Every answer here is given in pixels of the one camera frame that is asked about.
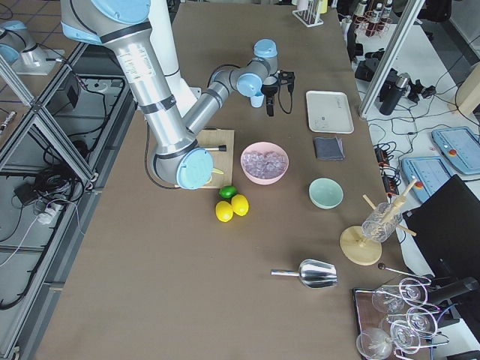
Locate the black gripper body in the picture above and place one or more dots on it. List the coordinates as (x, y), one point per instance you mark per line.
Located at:
(269, 91)

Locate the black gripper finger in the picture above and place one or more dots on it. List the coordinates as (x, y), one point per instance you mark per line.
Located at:
(270, 105)

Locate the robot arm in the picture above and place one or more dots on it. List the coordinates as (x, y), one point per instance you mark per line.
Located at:
(140, 35)

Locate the light blue plastic cup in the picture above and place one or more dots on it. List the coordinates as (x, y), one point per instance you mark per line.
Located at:
(256, 101)

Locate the pink bowl with ice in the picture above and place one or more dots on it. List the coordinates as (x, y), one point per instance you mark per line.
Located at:
(264, 163)

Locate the wooden cup tree stand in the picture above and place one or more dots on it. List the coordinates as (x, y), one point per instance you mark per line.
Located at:
(360, 249)

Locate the metal ice scoop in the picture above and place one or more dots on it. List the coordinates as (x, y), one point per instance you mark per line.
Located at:
(312, 273)

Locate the cream plastic tray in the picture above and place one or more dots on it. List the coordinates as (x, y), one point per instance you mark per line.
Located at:
(329, 112)

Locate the metal muddler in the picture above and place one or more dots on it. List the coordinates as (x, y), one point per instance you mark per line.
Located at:
(216, 148)

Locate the grey folded cloth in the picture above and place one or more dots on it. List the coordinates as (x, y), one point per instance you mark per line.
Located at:
(329, 148)

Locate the bamboo cutting board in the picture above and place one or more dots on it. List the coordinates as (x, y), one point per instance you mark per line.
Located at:
(225, 161)

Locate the green lime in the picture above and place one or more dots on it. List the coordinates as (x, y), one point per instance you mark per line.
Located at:
(228, 192)

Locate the green ceramic bowl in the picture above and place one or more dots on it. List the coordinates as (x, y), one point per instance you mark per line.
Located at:
(325, 193)

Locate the yellow lemon right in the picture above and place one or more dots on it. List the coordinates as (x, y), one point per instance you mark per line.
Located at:
(240, 205)

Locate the yellow lemon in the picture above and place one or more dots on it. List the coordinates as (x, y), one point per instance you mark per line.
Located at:
(224, 211)
(240, 205)

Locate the yellow lemon left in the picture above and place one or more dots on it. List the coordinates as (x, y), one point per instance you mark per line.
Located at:
(224, 211)

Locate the black thermos bottle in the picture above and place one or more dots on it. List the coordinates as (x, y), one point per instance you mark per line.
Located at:
(393, 94)

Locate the clear textured glass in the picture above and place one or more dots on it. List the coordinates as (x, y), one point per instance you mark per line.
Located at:
(375, 228)

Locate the blue teach pendant near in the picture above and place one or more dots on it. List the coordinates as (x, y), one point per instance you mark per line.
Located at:
(431, 173)

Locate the blue teach pendant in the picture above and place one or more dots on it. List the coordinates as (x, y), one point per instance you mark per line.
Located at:
(460, 146)
(431, 173)

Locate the blue teach pendant far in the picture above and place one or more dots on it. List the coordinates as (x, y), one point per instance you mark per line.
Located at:
(460, 146)

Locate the black monitor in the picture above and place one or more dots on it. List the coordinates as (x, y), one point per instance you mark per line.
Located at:
(447, 230)

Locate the wine glass rack tray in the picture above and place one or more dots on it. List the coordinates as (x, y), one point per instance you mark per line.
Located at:
(397, 321)

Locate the white wire cup rack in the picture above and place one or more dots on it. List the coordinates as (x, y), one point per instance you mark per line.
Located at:
(308, 12)

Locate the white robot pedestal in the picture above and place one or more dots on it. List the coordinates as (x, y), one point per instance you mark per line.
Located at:
(164, 47)

